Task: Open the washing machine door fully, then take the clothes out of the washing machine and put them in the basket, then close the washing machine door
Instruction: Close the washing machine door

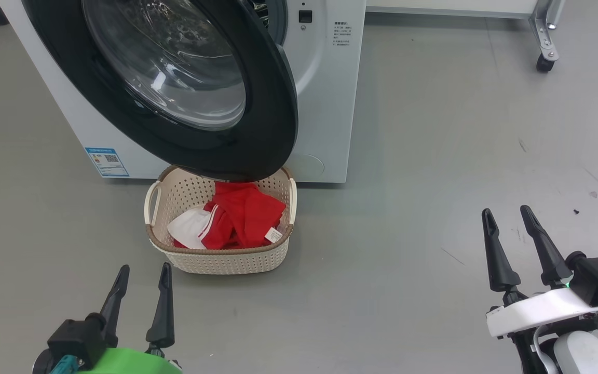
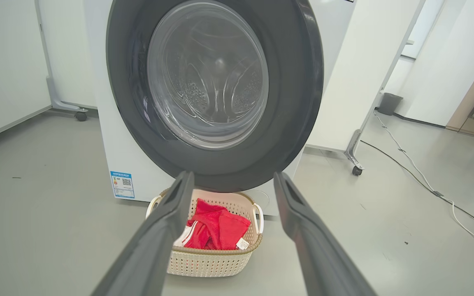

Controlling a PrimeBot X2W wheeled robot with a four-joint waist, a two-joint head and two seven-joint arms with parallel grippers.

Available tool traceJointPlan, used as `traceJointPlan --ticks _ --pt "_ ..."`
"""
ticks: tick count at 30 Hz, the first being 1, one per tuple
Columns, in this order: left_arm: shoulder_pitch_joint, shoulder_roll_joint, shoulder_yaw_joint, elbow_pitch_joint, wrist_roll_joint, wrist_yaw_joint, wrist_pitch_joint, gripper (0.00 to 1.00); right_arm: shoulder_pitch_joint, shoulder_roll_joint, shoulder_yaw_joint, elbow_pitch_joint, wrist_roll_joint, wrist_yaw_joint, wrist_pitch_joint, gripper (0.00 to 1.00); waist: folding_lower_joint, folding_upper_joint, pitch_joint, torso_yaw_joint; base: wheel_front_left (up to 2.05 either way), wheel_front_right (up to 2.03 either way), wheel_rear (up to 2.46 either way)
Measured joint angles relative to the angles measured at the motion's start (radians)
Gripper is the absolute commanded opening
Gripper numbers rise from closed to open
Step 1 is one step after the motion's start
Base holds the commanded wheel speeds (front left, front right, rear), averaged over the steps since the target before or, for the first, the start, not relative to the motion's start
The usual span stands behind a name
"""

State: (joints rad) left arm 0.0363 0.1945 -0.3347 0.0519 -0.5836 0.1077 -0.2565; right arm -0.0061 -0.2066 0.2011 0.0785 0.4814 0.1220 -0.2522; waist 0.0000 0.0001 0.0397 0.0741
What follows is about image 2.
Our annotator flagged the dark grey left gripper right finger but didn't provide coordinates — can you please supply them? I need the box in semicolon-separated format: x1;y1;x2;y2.
273;172;377;296

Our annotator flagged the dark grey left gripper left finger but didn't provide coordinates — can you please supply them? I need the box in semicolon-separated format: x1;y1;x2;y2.
91;171;195;296

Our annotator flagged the red and white garment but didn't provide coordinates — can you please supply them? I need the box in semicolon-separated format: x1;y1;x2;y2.
174;198;252;250

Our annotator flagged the washing machine door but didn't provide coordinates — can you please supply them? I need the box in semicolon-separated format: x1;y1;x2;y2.
106;0;325;193

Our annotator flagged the cream perforated laundry basket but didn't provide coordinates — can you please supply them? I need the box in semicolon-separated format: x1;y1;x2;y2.
146;188;264;278

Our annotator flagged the white front-load washing machine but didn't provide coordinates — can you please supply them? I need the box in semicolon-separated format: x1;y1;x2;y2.
83;0;357;216

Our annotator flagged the blue energy label sticker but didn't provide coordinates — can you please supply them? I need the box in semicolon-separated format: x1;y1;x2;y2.
110;171;135;199

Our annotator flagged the metal partition leg with caster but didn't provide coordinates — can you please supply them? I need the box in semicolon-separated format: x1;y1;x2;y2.
344;129;364;176
46;76;88;122

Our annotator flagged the grey trash bin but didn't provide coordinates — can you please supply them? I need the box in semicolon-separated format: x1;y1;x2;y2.
377;92;403;116

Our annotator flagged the white partition panel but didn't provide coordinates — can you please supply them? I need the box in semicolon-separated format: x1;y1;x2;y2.
306;0;427;153
35;0;98;109

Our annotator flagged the black floor cable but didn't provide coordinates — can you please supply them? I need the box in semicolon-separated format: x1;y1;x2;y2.
360;140;474;245

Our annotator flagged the white floor cable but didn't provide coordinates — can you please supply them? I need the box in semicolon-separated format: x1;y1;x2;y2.
374;111;474;284

